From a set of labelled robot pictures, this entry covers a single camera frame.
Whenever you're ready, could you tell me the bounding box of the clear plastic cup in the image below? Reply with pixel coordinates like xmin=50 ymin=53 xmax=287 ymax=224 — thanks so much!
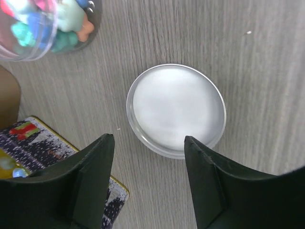
xmin=0 ymin=0 xmax=102 ymax=61

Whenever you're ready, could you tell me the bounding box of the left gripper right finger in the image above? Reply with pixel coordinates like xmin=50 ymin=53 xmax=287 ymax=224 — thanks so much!
xmin=184 ymin=136 xmax=305 ymax=229

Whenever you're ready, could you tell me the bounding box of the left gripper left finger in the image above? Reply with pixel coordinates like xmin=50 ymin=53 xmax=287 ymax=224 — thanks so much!
xmin=0 ymin=134 xmax=115 ymax=229

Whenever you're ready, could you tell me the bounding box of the white round lid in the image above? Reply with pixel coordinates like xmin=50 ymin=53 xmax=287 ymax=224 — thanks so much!
xmin=126 ymin=63 xmax=226 ymax=160

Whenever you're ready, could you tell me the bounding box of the star candy tin box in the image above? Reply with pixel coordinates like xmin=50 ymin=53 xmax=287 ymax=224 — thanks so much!
xmin=0 ymin=117 xmax=129 ymax=229

